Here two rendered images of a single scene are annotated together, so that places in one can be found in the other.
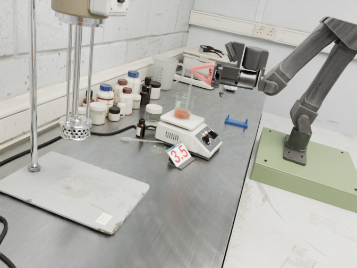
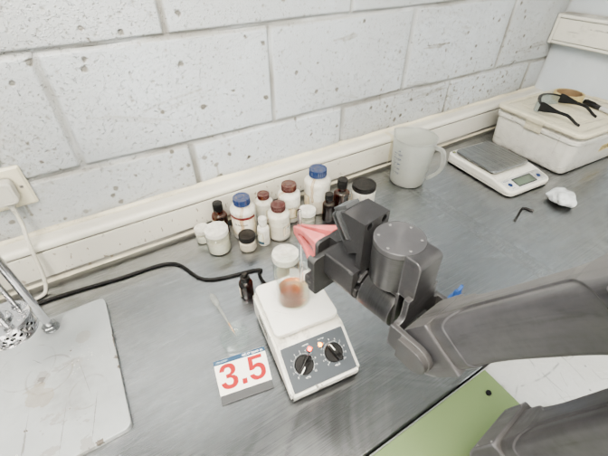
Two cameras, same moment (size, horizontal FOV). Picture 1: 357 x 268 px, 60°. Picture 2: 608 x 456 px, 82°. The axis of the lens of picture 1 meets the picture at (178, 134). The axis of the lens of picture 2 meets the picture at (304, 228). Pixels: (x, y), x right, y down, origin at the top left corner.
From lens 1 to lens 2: 0.78 m
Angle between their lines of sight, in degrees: 41
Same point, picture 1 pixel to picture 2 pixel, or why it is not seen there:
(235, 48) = (346, 225)
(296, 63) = (491, 339)
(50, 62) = (155, 165)
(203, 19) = (582, 33)
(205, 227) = not seen: outside the picture
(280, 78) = (441, 351)
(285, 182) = not seen: outside the picture
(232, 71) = (341, 273)
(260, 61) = (402, 279)
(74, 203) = (14, 416)
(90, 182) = (73, 379)
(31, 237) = not seen: outside the picture
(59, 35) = (164, 128)
